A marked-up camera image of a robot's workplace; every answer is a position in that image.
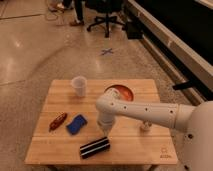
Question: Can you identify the black white striped eraser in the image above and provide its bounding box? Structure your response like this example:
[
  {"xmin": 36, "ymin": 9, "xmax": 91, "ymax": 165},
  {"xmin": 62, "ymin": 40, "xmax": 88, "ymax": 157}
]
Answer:
[{"xmin": 80, "ymin": 137, "xmax": 111, "ymax": 159}]

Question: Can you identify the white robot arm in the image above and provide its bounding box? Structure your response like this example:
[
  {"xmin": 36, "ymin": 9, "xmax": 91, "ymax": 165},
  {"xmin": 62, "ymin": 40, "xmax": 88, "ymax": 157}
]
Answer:
[{"xmin": 96, "ymin": 88, "xmax": 213, "ymax": 171}]

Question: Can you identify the orange bowl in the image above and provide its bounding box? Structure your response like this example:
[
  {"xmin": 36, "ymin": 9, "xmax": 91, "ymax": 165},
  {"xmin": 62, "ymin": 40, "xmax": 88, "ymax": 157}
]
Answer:
[{"xmin": 105, "ymin": 84, "xmax": 134, "ymax": 101}]

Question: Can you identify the clear plastic cup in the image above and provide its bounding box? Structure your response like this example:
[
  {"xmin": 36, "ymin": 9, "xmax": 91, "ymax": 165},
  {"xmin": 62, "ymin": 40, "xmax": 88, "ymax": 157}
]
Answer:
[{"xmin": 71, "ymin": 76, "xmax": 87, "ymax": 97}]

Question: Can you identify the blue sponge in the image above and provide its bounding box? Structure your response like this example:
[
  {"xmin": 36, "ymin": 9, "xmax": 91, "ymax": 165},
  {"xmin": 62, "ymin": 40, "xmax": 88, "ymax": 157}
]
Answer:
[{"xmin": 66, "ymin": 115, "xmax": 87, "ymax": 135}]

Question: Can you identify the red brown toy boat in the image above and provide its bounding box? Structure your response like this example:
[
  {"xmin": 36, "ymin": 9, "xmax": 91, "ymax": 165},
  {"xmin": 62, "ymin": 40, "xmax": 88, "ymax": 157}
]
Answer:
[{"xmin": 49, "ymin": 113, "xmax": 67, "ymax": 131}]

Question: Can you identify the small white bottle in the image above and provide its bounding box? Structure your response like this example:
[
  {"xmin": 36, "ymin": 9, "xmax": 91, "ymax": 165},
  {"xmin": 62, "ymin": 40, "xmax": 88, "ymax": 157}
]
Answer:
[{"xmin": 140, "ymin": 121, "xmax": 152, "ymax": 131}]

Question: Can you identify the black box on floor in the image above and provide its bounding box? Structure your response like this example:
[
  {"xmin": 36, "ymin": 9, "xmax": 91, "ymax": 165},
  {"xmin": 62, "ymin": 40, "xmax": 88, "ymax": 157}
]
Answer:
[{"xmin": 125, "ymin": 22, "xmax": 143, "ymax": 39}]

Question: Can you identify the person's brown shoe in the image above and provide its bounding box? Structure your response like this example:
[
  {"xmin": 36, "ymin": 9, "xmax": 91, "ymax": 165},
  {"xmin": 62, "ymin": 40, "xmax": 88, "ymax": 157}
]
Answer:
[{"xmin": 69, "ymin": 20, "xmax": 84, "ymax": 27}]

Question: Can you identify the black office chair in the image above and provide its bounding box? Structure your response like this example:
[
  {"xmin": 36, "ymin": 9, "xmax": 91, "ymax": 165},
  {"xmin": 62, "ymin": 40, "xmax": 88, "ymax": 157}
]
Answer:
[{"xmin": 85, "ymin": 0, "xmax": 124, "ymax": 38}]

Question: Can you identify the person's dark trouser leg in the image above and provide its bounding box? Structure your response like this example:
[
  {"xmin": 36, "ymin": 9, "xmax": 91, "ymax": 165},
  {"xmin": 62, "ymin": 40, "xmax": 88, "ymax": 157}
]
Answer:
[{"xmin": 74, "ymin": 0, "xmax": 84, "ymax": 21}]

